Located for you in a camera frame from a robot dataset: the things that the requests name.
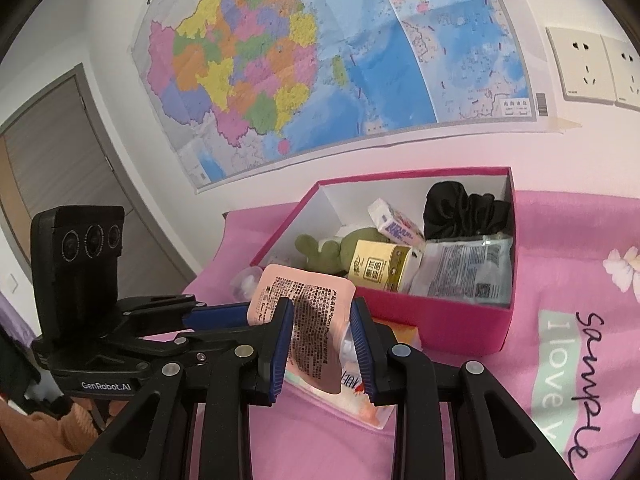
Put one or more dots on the pastel tissue pack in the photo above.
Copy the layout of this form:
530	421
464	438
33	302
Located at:
370	410

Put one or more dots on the clear plastic packet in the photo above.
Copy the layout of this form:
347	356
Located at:
465	270

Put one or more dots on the colourful wall map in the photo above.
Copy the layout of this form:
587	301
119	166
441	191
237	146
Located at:
325	60

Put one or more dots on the person's left forearm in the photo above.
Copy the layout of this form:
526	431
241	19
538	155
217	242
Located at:
45	440

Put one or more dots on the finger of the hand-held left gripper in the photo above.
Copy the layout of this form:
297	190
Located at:
215	316
200	342

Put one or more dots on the white purple small carton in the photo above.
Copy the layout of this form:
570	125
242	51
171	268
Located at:
395	222

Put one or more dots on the grey door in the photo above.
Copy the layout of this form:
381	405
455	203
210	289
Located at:
60	160

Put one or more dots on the black scrunchie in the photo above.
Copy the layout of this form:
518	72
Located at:
465	212

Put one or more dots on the green plush toy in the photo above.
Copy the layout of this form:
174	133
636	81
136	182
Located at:
327	252

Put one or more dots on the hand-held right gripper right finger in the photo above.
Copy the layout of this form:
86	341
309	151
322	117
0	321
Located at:
362	355

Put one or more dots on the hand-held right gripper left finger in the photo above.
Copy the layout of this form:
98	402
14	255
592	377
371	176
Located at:
275	355

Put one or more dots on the white wall socket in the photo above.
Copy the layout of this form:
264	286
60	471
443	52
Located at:
625	75
582	67

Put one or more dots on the pink sheet mask packet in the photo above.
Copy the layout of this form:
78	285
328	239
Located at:
310	320

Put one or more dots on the small yellow box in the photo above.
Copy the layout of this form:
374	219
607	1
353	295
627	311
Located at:
380	265

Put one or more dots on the pink cardboard box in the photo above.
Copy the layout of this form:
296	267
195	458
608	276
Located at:
450	320

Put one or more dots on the pink printed blanket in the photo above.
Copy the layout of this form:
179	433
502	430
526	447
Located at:
475	410

